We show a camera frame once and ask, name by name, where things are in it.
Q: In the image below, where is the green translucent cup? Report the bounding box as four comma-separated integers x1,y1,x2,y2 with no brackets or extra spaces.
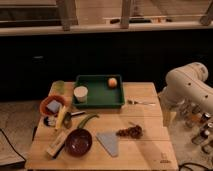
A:
53,80,65,94

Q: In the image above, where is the green plastic tray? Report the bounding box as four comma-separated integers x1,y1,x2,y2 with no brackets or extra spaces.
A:
72,75,125,109

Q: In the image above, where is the purple bowl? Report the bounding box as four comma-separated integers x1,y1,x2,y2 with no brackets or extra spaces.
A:
65,129,92,157

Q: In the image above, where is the black cable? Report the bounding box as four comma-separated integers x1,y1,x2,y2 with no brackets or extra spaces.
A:
0,128,27,167

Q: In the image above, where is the blue sponge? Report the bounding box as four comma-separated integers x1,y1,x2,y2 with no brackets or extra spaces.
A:
46,100,62,113

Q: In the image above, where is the orange bowl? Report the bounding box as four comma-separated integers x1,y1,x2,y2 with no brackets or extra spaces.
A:
39,95,67,116

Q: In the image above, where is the wooden block brush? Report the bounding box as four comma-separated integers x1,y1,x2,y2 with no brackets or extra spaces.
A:
46,132,67,157

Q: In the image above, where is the green cucumber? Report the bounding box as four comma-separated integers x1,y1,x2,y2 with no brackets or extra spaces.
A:
77,114,99,129

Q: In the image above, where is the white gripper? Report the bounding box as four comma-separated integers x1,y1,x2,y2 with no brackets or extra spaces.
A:
160,98,177,127

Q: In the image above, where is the yellow banana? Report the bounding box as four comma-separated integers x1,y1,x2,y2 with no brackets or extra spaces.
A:
55,106,68,130

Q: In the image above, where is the grey folded cloth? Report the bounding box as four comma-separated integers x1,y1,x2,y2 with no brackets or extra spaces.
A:
96,132,119,157

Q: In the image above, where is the orange fruit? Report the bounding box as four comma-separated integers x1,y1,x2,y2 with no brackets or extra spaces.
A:
108,78,117,88

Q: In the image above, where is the white cup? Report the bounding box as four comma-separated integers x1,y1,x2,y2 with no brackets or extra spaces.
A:
74,86,88,103

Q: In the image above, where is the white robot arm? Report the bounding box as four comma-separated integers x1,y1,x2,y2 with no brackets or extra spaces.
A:
159,62,213,127

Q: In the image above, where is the metal measuring scoop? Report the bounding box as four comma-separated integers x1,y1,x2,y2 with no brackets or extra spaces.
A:
63,111,85,129

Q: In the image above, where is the small black white object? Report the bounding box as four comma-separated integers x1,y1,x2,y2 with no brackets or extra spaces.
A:
44,116,56,127

